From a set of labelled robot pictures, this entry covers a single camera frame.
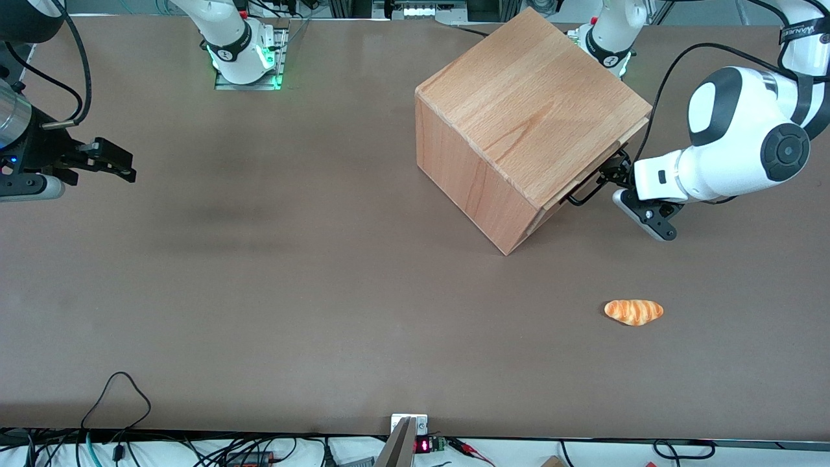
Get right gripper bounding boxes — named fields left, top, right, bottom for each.
left=0, top=107, right=137, bottom=184

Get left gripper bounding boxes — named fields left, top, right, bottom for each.
left=598, top=149, right=691, bottom=204

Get black metal drawer handle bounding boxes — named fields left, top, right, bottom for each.
left=566, top=152, right=617, bottom=208

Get wooden drawer front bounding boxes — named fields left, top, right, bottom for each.
left=539, top=117, right=651, bottom=213

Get wooden drawer cabinet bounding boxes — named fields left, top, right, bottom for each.
left=414, top=6, right=654, bottom=257

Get orange striped toy bread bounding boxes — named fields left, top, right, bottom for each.
left=604, top=298, right=665, bottom=327

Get white light bar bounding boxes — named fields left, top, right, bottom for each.
left=392, top=1, right=469, bottom=19

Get red clip leads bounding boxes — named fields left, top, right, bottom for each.
left=446, top=438, right=497, bottom=467

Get grey metal pole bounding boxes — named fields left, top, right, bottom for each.
left=374, top=416, right=418, bottom=467

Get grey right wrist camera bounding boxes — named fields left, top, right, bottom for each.
left=0, top=173, right=66, bottom=203

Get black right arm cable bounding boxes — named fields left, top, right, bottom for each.
left=5, top=0, right=93, bottom=128

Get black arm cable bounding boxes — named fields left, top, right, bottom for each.
left=5, top=0, right=93, bottom=128
left=647, top=0, right=811, bottom=164

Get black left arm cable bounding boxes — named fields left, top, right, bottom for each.
left=647, top=0, right=811, bottom=164

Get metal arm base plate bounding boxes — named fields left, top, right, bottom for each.
left=213, top=19, right=291, bottom=91

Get looped black cable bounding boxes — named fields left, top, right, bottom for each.
left=80, top=371, right=152, bottom=448

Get coiled black cable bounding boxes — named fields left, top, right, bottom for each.
left=652, top=439, right=717, bottom=461

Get small metal camera bracket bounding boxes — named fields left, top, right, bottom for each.
left=390, top=413, right=429, bottom=437

